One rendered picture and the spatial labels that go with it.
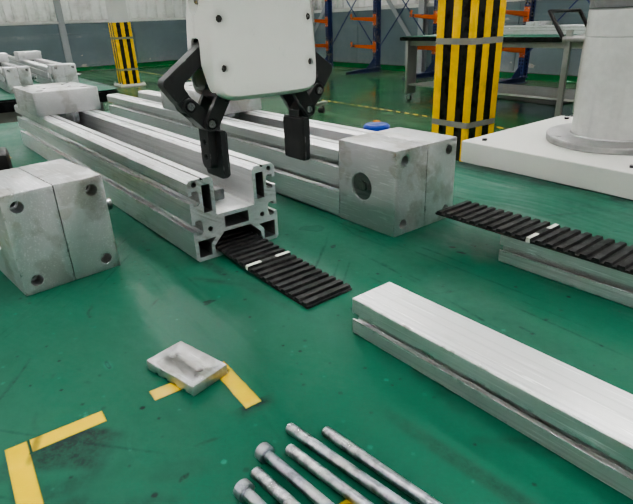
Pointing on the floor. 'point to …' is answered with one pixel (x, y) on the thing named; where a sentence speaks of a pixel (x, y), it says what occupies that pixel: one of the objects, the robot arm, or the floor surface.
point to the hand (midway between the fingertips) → (259, 153)
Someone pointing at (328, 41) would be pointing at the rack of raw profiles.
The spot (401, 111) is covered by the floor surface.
